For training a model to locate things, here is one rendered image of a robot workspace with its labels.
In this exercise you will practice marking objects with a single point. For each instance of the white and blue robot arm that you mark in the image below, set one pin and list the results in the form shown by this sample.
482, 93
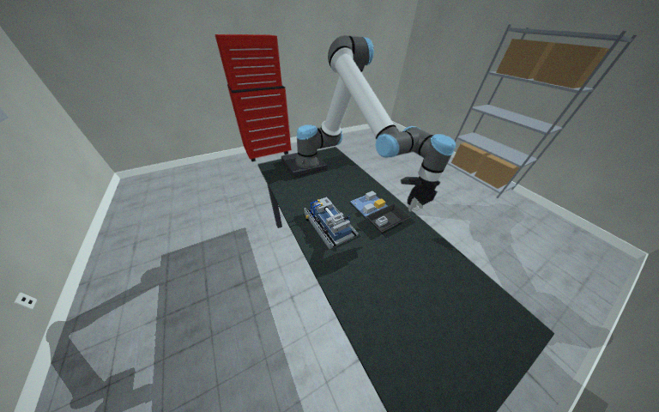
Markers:
351, 55

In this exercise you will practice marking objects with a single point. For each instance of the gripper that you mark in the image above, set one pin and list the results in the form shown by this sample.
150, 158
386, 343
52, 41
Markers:
422, 194

